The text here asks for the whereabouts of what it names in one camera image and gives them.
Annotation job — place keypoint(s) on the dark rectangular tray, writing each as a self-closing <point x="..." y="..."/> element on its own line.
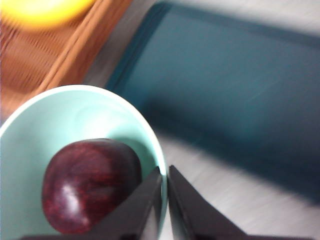
<point x="225" y="100"/>

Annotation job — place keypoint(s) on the dark purple plum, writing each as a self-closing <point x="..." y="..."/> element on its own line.
<point x="85" y="185"/>

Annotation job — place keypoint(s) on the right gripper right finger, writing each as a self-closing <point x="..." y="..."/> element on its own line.
<point x="195" y="220"/>

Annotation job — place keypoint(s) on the brown wicker basket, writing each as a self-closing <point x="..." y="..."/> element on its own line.
<point x="32" y="62"/>

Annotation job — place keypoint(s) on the yellow banana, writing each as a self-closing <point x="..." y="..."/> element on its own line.
<point x="42" y="12"/>

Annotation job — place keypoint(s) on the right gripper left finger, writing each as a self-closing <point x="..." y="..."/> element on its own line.
<point x="135" y="220"/>

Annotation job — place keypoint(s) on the teal ribbed bowl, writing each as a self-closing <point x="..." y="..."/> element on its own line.
<point x="62" y="117"/>

